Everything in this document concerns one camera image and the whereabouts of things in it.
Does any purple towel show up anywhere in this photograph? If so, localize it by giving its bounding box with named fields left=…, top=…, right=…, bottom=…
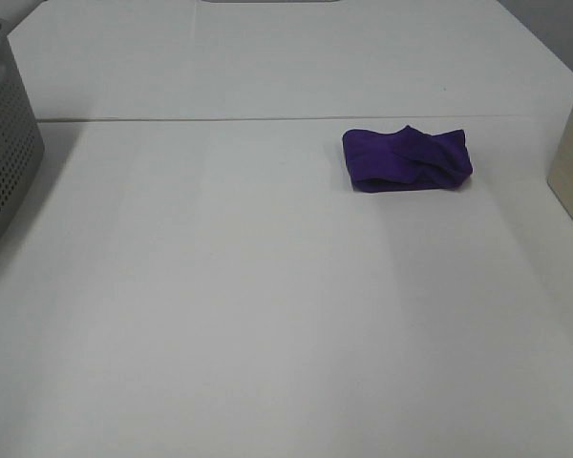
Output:
left=342, top=126, right=474, bottom=194

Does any grey perforated plastic basket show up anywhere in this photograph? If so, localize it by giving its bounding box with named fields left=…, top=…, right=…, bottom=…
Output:
left=0, top=20, right=45, bottom=239

